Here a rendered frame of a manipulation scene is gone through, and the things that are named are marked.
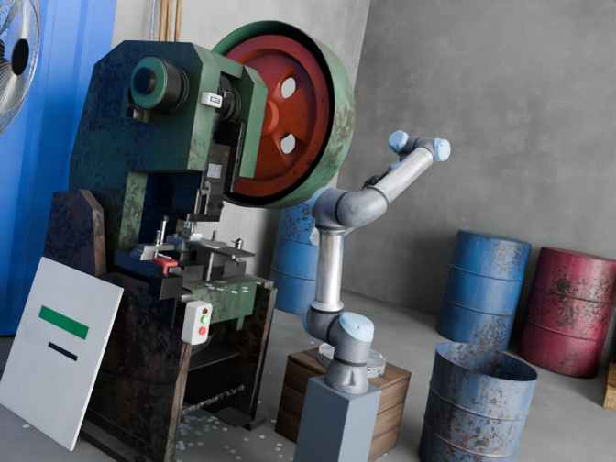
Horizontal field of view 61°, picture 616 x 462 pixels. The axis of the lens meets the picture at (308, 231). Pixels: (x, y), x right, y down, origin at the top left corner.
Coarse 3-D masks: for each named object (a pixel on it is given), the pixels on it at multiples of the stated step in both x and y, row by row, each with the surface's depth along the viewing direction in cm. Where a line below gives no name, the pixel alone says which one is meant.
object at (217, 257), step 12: (192, 240) 206; (204, 240) 208; (204, 252) 200; (216, 252) 194; (228, 252) 194; (240, 252) 199; (204, 264) 200; (216, 264) 202; (204, 276) 200; (216, 276) 204
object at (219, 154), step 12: (216, 144) 202; (216, 156) 203; (228, 156) 210; (216, 168) 205; (216, 180) 206; (180, 192) 203; (192, 192) 200; (204, 192) 200; (216, 192) 208; (180, 204) 203; (192, 204) 200; (204, 204) 200; (216, 204) 205
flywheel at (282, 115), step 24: (240, 48) 239; (264, 48) 232; (288, 48) 225; (264, 72) 236; (288, 72) 230; (312, 72) 219; (312, 96) 223; (264, 120) 232; (288, 120) 230; (312, 120) 223; (264, 144) 236; (312, 144) 219; (264, 168) 237; (288, 168) 230; (312, 168) 222; (240, 192) 239; (264, 192) 232; (288, 192) 234
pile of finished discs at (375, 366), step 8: (320, 352) 221; (328, 352) 223; (376, 352) 233; (320, 360) 220; (328, 360) 215; (368, 360) 222; (376, 360) 223; (384, 360) 225; (368, 368) 212; (376, 368) 216; (368, 376) 212; (376, 376) 215
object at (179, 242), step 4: (168, 236) 207; (180, 236) 210; (184, 236) 213; (188, 236) 213; (192, 236) 215; (196, 236) 217; (168, 240) 207; (172, 240) 205; (176, 240) 204; (180, 240) 203; (184, 240) 203; (172, 244) 205; (176, 244) 204; (180, 244) 203; (184, 244) 204; (176, 248) 204; (180, 248) 203; (184, 248) 204; (188, 248) 206; (192, 248) 208; (196, 248) 210
